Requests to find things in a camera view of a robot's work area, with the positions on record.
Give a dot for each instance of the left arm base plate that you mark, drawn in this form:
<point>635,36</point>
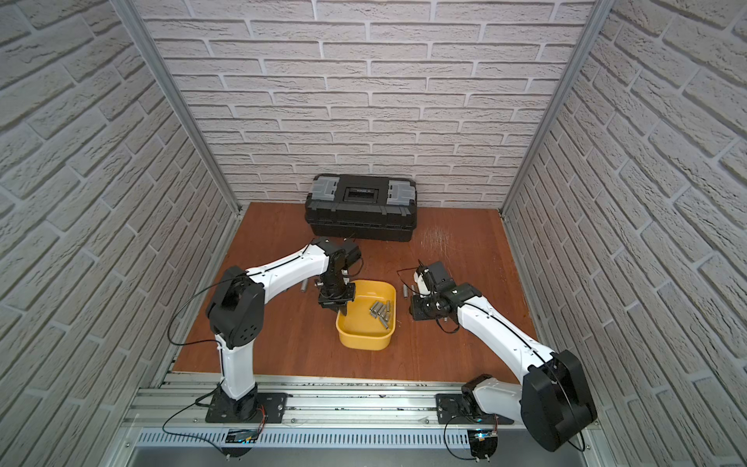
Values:
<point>252,408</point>

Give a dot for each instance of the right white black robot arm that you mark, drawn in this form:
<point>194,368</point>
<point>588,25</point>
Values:
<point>552,399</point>

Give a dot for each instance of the black plastic toolbox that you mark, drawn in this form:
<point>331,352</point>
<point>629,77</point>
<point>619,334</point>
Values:
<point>362,207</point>

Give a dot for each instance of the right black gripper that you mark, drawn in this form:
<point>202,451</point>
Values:
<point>416,313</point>

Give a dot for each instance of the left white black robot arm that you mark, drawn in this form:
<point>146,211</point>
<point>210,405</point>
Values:
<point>237,309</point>

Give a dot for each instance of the yellow plastic tray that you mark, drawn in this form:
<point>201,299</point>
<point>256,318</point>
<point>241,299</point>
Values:
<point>358,329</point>

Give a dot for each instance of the aluminium rail frame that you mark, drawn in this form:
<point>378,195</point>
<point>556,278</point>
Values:
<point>318,413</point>

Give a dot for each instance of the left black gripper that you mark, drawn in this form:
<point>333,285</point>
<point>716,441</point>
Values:
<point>336,294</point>

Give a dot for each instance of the silver socket in tray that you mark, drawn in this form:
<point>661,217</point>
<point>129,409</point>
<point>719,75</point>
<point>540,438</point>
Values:
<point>382,311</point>

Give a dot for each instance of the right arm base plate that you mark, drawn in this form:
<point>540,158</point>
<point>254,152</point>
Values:
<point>467,410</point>

